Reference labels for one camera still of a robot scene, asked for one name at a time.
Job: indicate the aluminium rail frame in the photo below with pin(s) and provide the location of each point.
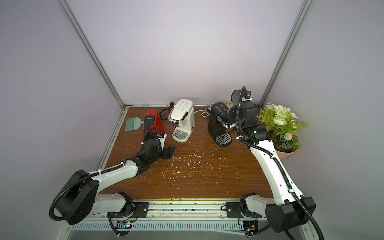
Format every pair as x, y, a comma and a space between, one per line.
173, 215

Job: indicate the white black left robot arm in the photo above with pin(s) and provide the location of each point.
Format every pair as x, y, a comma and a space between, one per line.
82, 195

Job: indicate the green hand brush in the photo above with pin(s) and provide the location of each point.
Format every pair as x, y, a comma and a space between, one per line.
133, 124

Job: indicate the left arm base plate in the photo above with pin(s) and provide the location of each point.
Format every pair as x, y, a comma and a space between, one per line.
132, 211

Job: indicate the grey blue microfiber cloth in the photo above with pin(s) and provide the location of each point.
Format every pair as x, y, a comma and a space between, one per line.
236, 98

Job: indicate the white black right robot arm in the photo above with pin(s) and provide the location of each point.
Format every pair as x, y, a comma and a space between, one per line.
288, 208

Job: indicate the potted artificial plant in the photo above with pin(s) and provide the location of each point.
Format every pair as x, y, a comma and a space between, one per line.
283, 125

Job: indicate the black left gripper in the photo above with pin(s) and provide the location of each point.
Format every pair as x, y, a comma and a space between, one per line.
167, 155

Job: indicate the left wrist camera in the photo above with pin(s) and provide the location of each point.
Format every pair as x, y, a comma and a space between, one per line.
161, 137

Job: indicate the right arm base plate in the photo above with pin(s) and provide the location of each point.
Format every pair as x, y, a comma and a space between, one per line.
236, 210

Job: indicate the black coffee machine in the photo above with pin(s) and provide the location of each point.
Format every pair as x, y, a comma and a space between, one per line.
221, 122

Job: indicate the white coffee machine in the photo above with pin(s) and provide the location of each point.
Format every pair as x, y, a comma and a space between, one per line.
182, 118

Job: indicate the red coffee machine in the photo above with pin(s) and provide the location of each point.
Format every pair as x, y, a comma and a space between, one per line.
153, 125

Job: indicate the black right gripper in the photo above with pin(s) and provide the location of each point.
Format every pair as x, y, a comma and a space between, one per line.
244, 111

